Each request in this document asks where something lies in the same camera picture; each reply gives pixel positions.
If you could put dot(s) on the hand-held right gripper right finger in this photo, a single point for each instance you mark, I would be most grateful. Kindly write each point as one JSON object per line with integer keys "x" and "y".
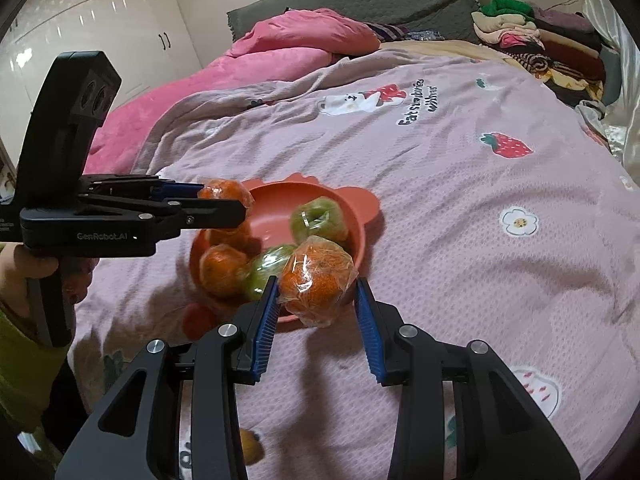
{"x": 370, "y": 330}

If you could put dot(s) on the cream satin curtain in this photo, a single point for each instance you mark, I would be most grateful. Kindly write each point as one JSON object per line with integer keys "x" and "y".
{"x": 625, "y": 85}

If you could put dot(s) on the white wardrobe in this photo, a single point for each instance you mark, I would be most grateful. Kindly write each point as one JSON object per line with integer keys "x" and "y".
{"x": 125, "y": 10}

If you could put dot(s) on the large orange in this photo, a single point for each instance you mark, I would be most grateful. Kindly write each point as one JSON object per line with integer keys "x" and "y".
{"x": 320, "y": 280}

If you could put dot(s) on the light grey cloth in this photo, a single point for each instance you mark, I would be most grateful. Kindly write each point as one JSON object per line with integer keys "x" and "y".
{"x": 595, "y": 120}

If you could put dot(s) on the person's left hand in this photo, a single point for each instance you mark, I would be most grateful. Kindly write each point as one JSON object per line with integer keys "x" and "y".
{"x": 30, "y": 267}

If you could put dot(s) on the dark patterned cloth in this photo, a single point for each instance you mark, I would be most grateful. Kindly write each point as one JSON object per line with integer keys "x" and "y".
{"x": 400, "y": 32}

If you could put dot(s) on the grey headboard cover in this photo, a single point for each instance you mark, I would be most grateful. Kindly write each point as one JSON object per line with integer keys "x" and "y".
{"x": 400, "y": 0}

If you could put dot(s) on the stack of folded clothes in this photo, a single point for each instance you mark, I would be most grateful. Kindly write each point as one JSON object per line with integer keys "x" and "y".
{"x": 525, "y": 35}

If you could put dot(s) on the small yellow round fruit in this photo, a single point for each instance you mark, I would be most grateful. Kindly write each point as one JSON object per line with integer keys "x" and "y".
{"x": 250, "y": 447}

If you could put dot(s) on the orange plastic plate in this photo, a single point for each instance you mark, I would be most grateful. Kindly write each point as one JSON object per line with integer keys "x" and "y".
{"x": 272, "y": 220}

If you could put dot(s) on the small green fruit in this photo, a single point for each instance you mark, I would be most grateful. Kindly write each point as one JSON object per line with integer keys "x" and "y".
{"x": 320, "y": 220}

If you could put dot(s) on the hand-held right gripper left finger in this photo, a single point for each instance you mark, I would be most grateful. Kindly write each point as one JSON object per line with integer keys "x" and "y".
{"x": 265, "y": 330}

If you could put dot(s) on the small orange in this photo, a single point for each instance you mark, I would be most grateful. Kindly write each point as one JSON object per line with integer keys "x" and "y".
{"x": 225, "y": 192}

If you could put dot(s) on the pink quilt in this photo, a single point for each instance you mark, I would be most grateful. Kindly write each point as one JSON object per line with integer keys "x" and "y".
{"x": 200, "y": 95}

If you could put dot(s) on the red tomato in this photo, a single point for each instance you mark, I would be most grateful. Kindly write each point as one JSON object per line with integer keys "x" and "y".
{"x": 197, "y": 320}

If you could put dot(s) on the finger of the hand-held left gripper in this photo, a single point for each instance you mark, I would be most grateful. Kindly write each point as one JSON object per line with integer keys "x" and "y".
{"x": 180, "y": 191}
{"x": 215, "y": 214}

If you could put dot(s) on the large green fruit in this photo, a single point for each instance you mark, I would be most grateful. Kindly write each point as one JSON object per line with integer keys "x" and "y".
{"x": 265, "y": 270}

